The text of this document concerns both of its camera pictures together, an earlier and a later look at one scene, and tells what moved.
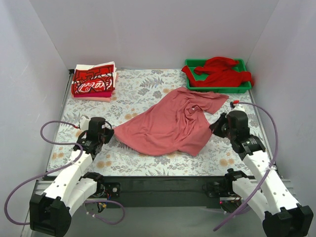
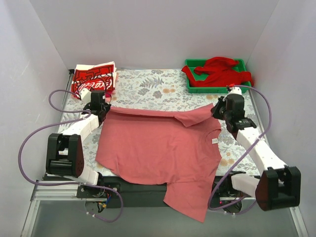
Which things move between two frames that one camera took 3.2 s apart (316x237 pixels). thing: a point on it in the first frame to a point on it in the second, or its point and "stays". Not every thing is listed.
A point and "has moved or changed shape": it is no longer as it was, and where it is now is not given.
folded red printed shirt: x=95 y=79 stays
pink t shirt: x=175 y=121 has moved or changed shape
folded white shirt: x=83 y=66 stays
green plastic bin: x=245 y=87 stays
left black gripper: x=107 y=134 to x=104 y=111
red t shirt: x=221 y=73 stays
